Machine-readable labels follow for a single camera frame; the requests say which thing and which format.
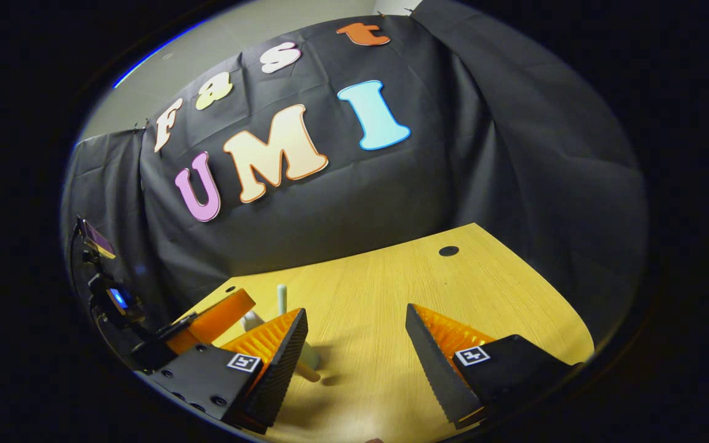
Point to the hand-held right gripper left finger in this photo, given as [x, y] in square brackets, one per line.
[280, 369]

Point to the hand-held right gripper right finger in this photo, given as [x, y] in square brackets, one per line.
[437, 369]

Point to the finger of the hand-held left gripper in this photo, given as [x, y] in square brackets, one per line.
[219, 317]

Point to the pale toothbrush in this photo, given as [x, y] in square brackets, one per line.
[282, 298]

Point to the wooden desktop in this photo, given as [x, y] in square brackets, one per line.
[379, 295]

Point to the black backdrop cloth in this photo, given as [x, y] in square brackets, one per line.
[391, 203]

